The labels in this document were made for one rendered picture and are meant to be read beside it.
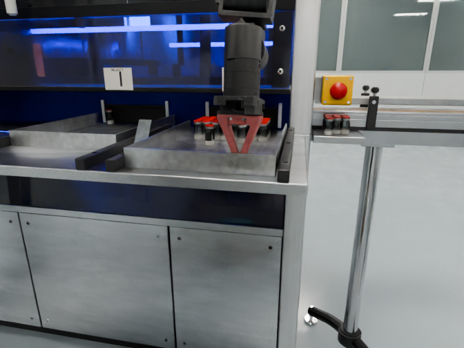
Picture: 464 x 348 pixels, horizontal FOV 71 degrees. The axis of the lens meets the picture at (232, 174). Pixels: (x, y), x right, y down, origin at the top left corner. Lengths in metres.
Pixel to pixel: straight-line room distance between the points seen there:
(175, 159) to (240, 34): 0.22
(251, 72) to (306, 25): 0.39
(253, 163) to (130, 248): 0.72
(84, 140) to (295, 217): 0.58
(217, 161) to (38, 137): 0.44
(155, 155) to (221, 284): 0.64
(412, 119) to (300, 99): 0.33
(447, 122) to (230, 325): 0.89
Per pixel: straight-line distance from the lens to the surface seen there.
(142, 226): 1.09
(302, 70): 0.87
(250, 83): 0.51
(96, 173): 0.60
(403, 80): 5.67
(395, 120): 1.02
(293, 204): 0.94
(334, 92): 0.84
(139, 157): 0.58
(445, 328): 1.78
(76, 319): 1.46
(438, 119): 1.05
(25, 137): 0.86
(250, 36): 0.52
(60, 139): 0.80
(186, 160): 0.55
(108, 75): 1.02
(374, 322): 1.68
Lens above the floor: 1.04
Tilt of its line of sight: 17 degrees down
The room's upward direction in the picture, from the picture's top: straight up
